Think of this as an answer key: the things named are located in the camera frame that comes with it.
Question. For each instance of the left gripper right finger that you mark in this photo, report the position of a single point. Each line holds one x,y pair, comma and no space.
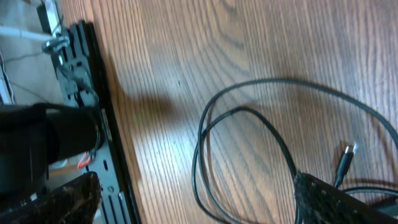
319,202

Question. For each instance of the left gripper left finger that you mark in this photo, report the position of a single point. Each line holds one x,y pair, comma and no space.
75,202

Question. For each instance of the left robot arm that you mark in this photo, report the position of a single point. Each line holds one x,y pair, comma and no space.
28,145

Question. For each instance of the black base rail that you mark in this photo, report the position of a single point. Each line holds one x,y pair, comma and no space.
85,124

